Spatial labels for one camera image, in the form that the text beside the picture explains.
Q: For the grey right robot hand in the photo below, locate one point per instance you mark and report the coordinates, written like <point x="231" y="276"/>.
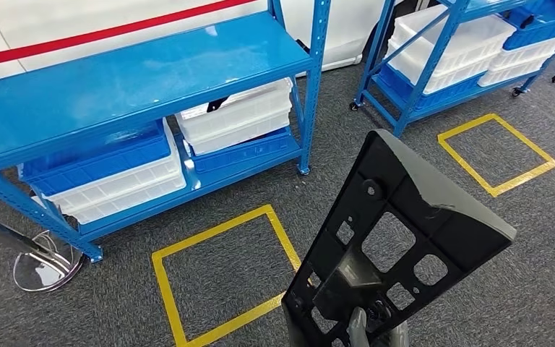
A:
<point x="358" y="330"/>

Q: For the black plastic plate frame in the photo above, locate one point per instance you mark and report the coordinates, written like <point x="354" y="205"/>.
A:
<point x="459" y="234"/>

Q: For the blue metal shelf rack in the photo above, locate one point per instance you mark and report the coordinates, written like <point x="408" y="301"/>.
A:
<point x="114" y="81"/>

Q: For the blue plastic crate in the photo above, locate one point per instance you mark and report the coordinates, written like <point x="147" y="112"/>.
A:
<point x="105" y="163"/>
<point x="550" y="24"/>
<point x="411" y="93"/>
<point x="244" y="155"/>

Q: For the small black plastic piece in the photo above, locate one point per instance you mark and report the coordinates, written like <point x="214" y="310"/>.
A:
<point x="217" y="104"/>

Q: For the white car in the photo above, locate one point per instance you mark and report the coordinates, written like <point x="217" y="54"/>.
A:
<point x="344" y="28"/>

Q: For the stanchion with chrome base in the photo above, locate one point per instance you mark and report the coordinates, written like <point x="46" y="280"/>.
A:
<point x="43" y="273"/>

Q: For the red barrier belt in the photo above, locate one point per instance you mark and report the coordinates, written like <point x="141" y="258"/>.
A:
<point x="91" y="34"/>

